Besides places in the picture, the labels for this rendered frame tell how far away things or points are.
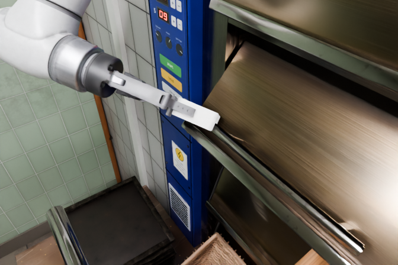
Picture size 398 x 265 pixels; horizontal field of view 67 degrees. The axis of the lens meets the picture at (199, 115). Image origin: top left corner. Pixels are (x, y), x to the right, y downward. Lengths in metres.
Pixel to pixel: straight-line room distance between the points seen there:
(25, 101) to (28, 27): 0.92
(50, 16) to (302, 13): 0.40
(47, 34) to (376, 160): 0.53
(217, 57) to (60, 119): 1.10
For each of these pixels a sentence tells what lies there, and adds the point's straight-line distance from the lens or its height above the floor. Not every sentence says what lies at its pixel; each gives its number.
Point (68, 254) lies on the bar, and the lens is 0.54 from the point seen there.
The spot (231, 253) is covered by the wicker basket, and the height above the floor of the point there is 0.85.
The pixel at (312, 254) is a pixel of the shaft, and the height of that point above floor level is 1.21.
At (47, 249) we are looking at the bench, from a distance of 1.29.
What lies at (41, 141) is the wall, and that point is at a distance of 1.62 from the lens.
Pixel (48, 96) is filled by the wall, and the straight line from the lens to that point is 1.49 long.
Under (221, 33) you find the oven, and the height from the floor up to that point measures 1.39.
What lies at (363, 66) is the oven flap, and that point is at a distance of 0.35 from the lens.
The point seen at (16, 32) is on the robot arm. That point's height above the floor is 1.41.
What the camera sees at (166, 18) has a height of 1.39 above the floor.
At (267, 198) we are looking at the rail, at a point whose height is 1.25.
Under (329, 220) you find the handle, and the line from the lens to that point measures 0.40.
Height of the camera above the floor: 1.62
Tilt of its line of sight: 39 degrees down
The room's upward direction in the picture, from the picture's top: straight up
